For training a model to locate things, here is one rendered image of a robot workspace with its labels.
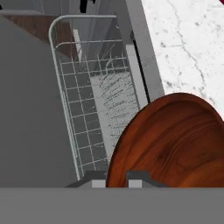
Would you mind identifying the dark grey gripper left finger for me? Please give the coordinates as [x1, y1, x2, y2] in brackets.
[65, 171, 108, 188]

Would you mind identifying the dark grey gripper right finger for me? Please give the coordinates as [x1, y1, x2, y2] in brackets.
[125, 171, 170, 188]

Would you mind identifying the brown wooden bowl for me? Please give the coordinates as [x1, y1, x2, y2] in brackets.
[105, 92, 224, 188]

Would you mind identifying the grey dishwasher door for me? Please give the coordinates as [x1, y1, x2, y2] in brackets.
[0, 10, 81, 188]

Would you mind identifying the grey dishwasher body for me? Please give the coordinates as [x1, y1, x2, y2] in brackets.
[0, 0, 166, 112]

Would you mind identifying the white wire dishwasher rack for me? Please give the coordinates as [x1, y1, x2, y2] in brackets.
[48, 14, 140, 181]

